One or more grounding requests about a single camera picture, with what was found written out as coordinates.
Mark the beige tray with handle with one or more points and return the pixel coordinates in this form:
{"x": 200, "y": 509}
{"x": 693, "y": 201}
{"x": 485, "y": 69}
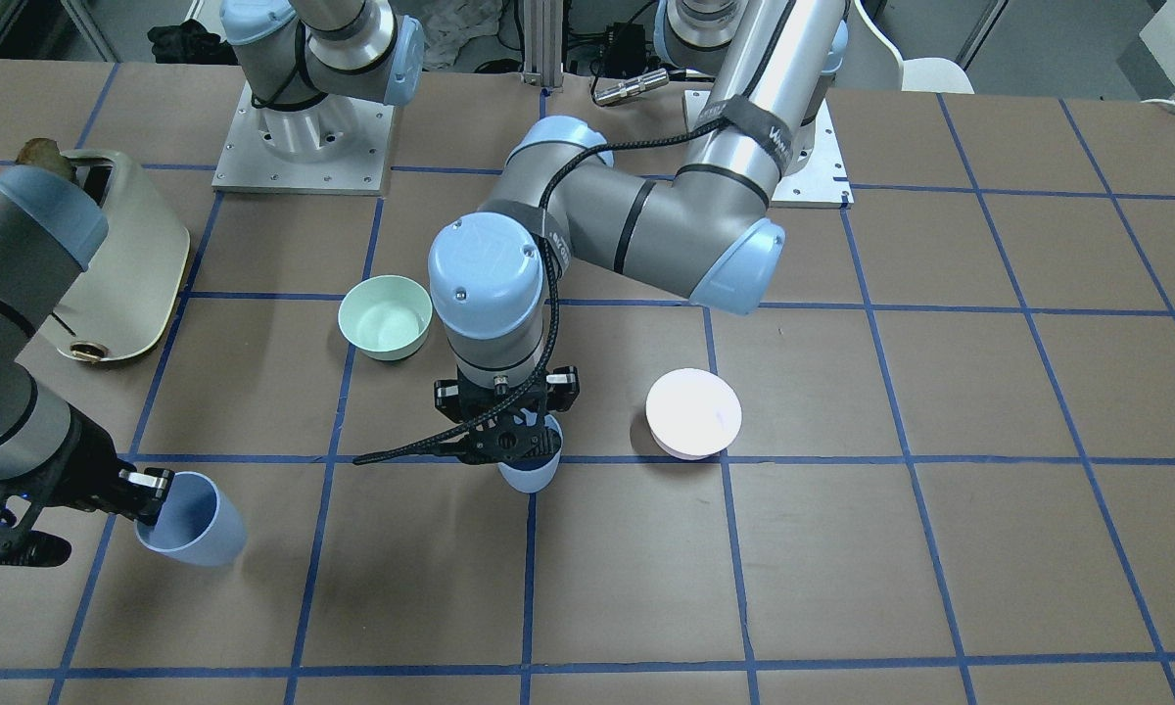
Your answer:
{"x": 119, "y": 308}

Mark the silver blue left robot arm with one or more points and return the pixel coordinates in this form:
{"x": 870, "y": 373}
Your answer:
{"x": 685, "y": 214}

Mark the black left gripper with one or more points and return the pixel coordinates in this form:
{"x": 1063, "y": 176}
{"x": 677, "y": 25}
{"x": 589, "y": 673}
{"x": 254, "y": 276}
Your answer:
{"x": 447, "y": 396}

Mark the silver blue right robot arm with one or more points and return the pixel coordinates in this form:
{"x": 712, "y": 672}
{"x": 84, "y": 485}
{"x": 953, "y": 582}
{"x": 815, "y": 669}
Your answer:
{"x": 51, "y": 454}

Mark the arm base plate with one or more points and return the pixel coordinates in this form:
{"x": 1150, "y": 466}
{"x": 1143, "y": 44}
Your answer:
{"x": 814, "y": 177}
{"x": 342, "y": 146}

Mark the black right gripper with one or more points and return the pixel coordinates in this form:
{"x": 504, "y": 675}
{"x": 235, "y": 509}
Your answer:
{"x": 70, "y": 477}

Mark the blue plastic cup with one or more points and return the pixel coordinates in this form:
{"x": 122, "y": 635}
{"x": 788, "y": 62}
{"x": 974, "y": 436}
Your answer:
{"x": 198, "y": 524}
{"x": 530, "y": 476}

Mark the white pink upturned bowl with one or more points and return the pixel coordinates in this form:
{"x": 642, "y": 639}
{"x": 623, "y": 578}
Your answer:
{"x": 692, "y": 413}

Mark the silver cylindrical connector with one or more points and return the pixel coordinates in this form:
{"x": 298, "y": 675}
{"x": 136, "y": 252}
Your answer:
{"x": 630, "y": 88}

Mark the mint green bowl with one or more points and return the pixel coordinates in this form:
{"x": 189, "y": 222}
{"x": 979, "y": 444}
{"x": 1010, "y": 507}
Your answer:
{"x": 386, "y": 317}

